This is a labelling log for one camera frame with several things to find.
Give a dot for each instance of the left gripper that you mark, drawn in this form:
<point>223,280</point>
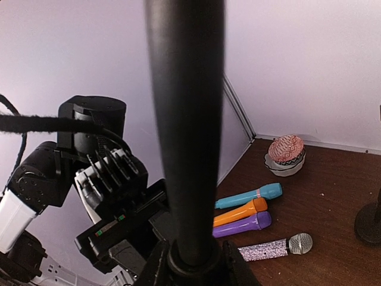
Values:
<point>129,240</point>

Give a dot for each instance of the black mic stand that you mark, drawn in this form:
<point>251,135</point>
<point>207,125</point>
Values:
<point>367,223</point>

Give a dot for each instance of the glitter silver microphone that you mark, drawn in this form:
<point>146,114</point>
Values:
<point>298,244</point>

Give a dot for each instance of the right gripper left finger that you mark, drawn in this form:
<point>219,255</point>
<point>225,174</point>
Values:
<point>155,272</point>

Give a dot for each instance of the left aluminium post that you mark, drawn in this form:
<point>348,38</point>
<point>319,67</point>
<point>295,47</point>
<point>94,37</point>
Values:
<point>238,108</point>

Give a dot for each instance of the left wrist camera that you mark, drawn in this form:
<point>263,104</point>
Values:
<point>113,185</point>

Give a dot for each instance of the blue microphone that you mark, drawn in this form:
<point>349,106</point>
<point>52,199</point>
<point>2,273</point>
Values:
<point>268,192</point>

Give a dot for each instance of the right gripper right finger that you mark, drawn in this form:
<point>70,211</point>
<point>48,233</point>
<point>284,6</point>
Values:
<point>238,273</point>

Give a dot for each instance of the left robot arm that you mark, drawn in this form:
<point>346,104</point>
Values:
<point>44,179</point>

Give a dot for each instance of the glitter mic stand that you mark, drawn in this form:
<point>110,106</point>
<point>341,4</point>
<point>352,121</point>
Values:
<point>186,50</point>

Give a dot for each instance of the purple microphone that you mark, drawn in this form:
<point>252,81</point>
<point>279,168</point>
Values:
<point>255,222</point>

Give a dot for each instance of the orange microphone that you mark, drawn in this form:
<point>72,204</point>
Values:
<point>250,208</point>

